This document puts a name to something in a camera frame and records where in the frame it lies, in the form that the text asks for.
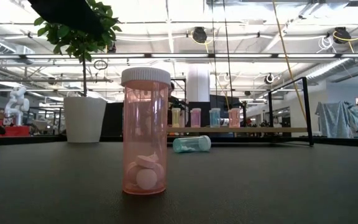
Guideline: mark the yellow medicine bottle white cap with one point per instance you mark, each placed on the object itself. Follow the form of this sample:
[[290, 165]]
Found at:
[[176, 119]]

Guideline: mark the pink medicine bottle white cap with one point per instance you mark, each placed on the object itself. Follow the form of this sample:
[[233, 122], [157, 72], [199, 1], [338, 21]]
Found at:
[[195, 119]]

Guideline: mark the teal medicine bottle white cap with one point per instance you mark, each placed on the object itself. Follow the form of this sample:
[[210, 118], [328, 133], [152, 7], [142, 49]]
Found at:
[[191, 144]]

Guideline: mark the blue medicine bottle white cap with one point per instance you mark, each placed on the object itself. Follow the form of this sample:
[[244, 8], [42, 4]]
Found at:
[[215, 119]]

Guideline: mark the salmon medicine bottle white cap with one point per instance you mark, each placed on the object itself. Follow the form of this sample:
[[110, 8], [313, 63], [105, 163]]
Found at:
[[234, 119], [145, 133]]

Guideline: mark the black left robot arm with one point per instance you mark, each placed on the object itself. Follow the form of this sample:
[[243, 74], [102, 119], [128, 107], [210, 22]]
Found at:
[[67, 12]]

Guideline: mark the person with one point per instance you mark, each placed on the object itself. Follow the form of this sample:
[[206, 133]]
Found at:
[[174, 101]]

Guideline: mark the black monitor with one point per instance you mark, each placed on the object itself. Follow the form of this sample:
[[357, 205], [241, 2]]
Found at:
[[225, 102]]

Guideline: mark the long fluorescent light strip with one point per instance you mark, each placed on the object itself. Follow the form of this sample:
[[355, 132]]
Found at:
[[179, 55]]

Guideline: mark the green plant in white pot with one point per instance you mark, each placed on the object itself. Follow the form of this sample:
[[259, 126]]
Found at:
[[84, 119]]

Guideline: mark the grey cloth cover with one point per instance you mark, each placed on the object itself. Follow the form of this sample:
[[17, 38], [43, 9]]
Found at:
[[334, 119]]

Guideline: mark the silver ventilation duct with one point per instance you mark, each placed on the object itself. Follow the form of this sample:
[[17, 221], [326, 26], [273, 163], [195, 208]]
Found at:
[[337, 67]]

